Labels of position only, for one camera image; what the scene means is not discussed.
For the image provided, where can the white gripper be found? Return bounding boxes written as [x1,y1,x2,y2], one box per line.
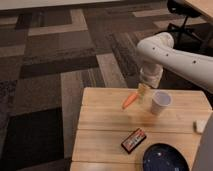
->
[138,65,163,100]

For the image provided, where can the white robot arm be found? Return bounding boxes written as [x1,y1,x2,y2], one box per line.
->
[137,32,213,94]

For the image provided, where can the dark blue ceramic bowl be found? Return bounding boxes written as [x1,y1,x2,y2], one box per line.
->
[142,143,189,171]

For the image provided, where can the orange carrot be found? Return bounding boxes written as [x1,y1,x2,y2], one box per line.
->
[122,92,139,109]

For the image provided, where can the red black snack box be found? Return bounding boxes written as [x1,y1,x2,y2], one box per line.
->
[121,128,146,154]

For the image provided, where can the black office chair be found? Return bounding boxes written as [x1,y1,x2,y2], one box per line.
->
[163,0,210,48]

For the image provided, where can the white sponge block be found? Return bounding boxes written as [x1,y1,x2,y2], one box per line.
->
[194,120,207,134]

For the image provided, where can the wooden desk corner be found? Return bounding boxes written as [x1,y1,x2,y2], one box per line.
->
[184,0,213,24]

